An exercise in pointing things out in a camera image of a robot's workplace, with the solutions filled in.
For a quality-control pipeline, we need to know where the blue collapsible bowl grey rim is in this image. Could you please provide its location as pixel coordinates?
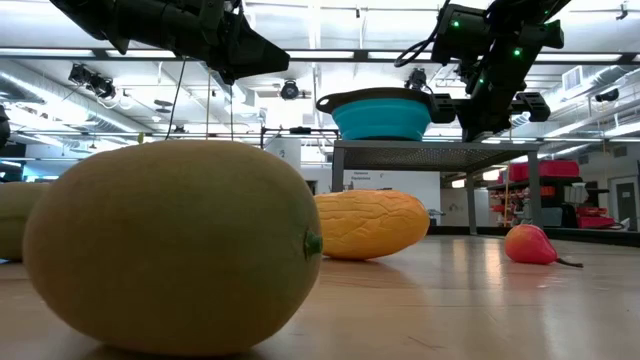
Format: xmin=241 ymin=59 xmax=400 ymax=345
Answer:
xmin=315 ymin=87 xmax=436 ymax=142

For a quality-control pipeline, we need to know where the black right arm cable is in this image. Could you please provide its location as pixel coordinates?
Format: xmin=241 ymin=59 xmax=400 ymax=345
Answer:
xmin=393 ymin=0 xmax=454 ymax=69

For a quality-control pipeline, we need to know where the large yellow fruit green stem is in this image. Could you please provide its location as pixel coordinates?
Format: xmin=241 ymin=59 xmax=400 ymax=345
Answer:
xmin=22 ymin=139 xmax=325 ymax=357

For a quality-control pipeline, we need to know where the large red storage bin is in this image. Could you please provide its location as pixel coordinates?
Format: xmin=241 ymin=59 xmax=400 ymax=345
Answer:
xmin=508 ymin=159 xmax=581 ymax=182

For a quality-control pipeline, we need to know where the orange textured toy melon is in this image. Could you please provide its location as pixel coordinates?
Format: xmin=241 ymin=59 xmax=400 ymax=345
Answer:
xmin=313 ymin=188 xmax=431 ymax=261

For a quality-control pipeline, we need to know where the grey door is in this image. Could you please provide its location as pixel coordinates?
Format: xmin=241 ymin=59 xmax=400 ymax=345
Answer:
xmin=615 ymin=182 xmax=639 ymax=232

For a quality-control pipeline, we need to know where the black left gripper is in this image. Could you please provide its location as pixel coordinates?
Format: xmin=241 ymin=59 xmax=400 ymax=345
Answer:
xmin=162 ymin=0 xmax=291 ymax=85

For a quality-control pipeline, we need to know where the black ceiling spotlight cluster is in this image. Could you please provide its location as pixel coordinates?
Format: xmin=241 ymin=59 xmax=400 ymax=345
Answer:
xmin=68 ymin=63 xmax=117 ymax=100

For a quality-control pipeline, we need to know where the red yellow toy pear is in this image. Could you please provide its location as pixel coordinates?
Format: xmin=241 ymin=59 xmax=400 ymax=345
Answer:
xmin=503 ymin=223 xmax=585 ymax=269

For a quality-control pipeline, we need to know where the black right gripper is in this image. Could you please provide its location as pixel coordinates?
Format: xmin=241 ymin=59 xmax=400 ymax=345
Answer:
xmin=430 ymin=44 xmax=551 ymax=143

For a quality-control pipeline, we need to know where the black overhead frame light bar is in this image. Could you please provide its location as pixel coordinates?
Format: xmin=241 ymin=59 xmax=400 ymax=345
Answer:
xmin=0 ymin=47 xmax=640 ymax=65

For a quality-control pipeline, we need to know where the grey perforated metal stand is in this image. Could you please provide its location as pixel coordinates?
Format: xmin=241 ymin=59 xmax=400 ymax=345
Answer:
xmin=329 ymin=139 xmax=545 ymax=236

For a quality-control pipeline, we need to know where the black hanging cable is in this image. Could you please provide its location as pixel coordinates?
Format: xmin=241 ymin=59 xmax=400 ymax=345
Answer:
xmin=164 ymin=56 xmax=188 ymax=142

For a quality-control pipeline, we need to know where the olive yellow oval toy fruit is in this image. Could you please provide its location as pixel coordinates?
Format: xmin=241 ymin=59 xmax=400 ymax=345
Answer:
xmin=0 ymin=181 xmax=52 ymax=262

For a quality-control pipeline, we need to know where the black background rig frame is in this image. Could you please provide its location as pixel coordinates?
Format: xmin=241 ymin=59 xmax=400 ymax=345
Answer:
xmin=259 ymin=126 xmax=341 ymax=151

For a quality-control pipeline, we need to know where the black shelf rack with bins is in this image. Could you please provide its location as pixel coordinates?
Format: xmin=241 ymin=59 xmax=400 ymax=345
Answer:
xmin=487 ymin=174 xmax=617 ymax=231

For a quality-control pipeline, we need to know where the white air vent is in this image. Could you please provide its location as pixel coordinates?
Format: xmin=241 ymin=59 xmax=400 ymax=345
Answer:
xmin=561 ymin=65 xmax=584 ymax=93

